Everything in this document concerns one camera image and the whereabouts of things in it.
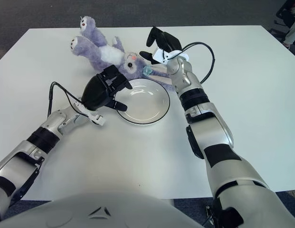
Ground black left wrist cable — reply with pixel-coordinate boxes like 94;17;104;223
48;82;84;117

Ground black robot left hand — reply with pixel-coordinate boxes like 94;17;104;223
80;65;133;112

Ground metal table leg bracket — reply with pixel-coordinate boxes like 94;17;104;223
204;204;216;228

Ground purple plush bunny doll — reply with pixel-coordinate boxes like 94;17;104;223
70;15;175;92

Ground white plate black rim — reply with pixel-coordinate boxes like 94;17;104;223
115;78;171;125

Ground grey robot torso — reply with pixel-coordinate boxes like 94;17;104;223
0;190;209;228

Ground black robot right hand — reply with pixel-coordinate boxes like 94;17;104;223
139;26;183;66

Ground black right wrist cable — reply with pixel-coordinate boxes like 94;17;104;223
182;42;216;84

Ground white left wrist connector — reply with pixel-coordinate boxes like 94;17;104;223
71;101;106;126

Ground white right wrist connector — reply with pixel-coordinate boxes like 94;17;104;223
153;47;176;65

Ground person leg light trousers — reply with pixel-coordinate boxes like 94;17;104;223
283;22;295;49

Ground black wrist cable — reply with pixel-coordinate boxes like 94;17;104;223
182;42;216;84
48;82;84;117

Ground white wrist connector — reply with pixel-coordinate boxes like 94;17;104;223
71;101;106;126
153;47;176;65

